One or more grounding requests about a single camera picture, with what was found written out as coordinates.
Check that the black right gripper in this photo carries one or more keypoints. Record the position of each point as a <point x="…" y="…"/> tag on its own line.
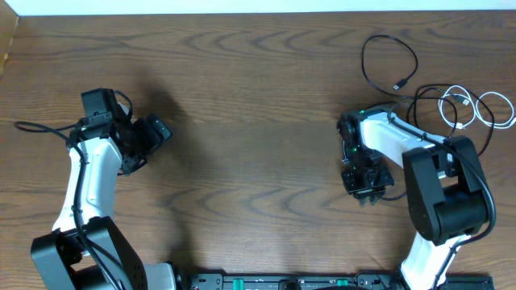
<point x="361" y="192"/>

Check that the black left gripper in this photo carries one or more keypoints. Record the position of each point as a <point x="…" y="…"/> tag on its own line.
<point x="155" y="138"/>

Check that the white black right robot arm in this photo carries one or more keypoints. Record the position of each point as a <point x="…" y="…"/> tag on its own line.
<point x="448" y="198"/>

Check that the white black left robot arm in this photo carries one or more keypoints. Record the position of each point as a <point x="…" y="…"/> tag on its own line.
<point x="85" y="249"/>

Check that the cardboard panel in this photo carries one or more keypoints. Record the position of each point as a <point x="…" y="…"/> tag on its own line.
<point x="8" y="24"/>

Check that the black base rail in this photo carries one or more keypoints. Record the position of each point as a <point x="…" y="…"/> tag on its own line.
<point x="290" y="282"/>

